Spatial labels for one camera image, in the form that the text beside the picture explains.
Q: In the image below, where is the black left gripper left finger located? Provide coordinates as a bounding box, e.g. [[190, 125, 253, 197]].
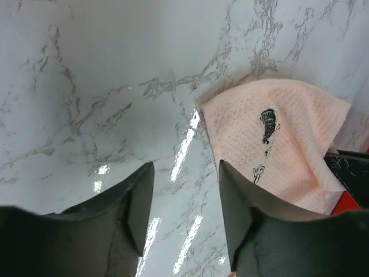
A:
[[1, 162, 154, 276]]

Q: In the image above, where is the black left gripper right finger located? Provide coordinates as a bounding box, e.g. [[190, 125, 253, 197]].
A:
[[219, 160, 368, 276]]

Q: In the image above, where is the pink waffle towel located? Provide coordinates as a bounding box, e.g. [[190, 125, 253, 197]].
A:
[[202, 78, 351, 215]]

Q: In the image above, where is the red plastic tray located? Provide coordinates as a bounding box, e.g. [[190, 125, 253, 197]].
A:
[[328, 145, 369, 216]]

